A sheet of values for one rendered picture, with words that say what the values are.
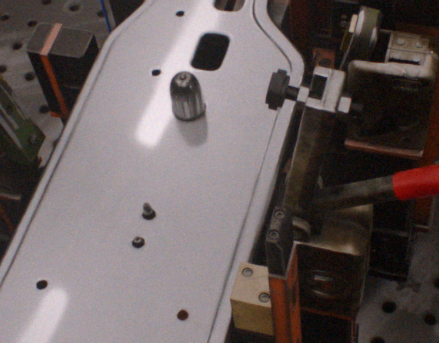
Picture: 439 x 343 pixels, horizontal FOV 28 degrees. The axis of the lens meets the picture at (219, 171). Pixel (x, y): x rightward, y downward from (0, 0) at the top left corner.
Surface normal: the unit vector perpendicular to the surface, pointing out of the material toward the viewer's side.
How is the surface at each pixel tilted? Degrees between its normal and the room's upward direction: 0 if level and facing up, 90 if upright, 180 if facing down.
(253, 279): 0
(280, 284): 90
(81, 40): 0
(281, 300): 90
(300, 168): 90
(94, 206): 0
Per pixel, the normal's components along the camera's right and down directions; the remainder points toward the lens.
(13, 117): 0.92, 0.04
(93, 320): -0.10, -0.57
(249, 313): -0.27, 0.80
